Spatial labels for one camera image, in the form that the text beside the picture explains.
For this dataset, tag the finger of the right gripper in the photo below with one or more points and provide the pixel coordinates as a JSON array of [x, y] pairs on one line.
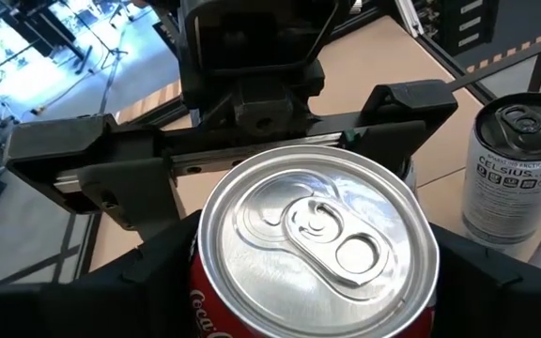
[[406, 105], [111, 188]]

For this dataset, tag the red Coca-Cola can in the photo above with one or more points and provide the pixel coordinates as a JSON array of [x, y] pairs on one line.
[[317, 244]]

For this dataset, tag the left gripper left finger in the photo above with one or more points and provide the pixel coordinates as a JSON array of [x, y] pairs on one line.
[[87, 310]]

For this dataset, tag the hazard striped floor mat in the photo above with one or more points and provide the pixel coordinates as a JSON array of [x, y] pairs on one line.
[[517, 49]]

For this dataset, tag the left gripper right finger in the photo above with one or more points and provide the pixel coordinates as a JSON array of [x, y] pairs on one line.
[[500, 300]]

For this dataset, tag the white Celsius Arctic Vibe can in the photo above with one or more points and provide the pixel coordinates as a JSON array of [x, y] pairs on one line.
[[510, 197]]

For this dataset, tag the black drawer cabinet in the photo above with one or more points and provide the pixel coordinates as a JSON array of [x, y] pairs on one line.
[[486, 28]]

